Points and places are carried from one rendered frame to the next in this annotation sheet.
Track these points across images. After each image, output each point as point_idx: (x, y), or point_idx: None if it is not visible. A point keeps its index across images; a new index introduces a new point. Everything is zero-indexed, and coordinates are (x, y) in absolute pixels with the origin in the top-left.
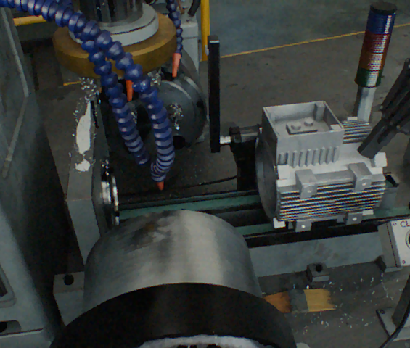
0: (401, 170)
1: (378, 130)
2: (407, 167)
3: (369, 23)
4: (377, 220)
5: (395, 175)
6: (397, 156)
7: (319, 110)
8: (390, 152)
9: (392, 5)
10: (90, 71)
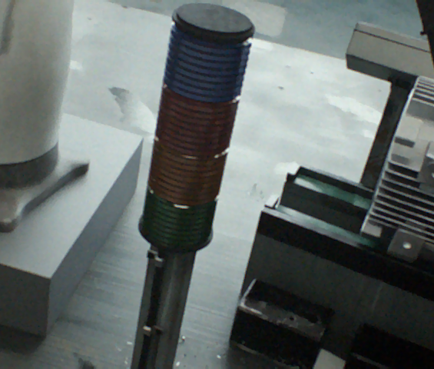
0: (97, 319)
1: None
2: (77, 317)
3: (244, 74)
4: (365, 185)
5: (122, 320)
6: (57, 345)
7: None
8: (54, 362)
9: (190, 8)
10: None
